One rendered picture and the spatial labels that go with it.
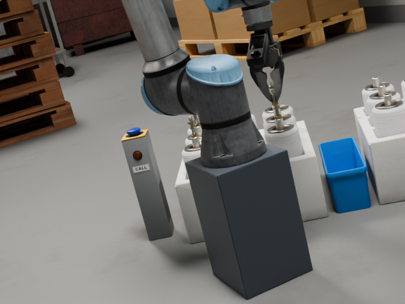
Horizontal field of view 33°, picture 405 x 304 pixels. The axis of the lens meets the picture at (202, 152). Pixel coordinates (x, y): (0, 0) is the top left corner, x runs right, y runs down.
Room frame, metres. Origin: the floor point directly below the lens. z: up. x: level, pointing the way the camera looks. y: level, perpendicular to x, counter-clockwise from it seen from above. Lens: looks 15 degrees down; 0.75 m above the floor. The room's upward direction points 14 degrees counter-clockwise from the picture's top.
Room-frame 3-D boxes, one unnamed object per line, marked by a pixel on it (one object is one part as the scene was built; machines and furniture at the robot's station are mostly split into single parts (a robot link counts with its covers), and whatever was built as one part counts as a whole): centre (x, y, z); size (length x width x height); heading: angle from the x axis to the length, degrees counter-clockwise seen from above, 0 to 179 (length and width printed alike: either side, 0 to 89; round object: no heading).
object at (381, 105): (1.81, -0.52, 0.25); 0.08 x 0.08 x 0.01
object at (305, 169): (1.97, -0.12, 0.09); 0.39 x 0.39 x 0.18; 83
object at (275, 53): (1.86, -0.23, 0.48); 0.09 x 0.08 x 0.12; 161
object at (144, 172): (1.93, 0.18, 0.16); 0.07 x 0.07 x 0.31; 83
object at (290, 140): (1.84, -0.22, 0.16); 0.10 x 0.10 x 0.18
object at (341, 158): (1.89, -0.38, 0.06); 0.30 x 0.11 x 0.12; 171
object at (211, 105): (1.53, -0.06, 0.47); 0.13 x 0.12 x 0.14; 43
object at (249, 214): (1.53, -0.07, 0.15); 0.18 x 0.18 x 0.30; 21
